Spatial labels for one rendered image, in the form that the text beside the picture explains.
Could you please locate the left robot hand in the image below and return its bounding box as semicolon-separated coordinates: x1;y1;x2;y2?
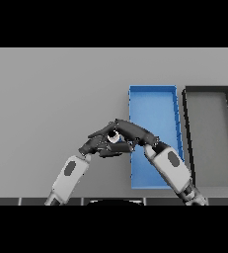
78;133;135;158

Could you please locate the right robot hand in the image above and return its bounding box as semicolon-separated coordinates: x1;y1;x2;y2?
87;119;160;148

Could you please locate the dark grey bin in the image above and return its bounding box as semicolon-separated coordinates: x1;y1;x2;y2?
182;85;228;189

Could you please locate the blue pipe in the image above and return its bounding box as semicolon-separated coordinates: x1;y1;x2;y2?
107;130;121;144

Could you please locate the blue bin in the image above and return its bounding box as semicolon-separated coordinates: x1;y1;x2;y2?
128;85;185;190

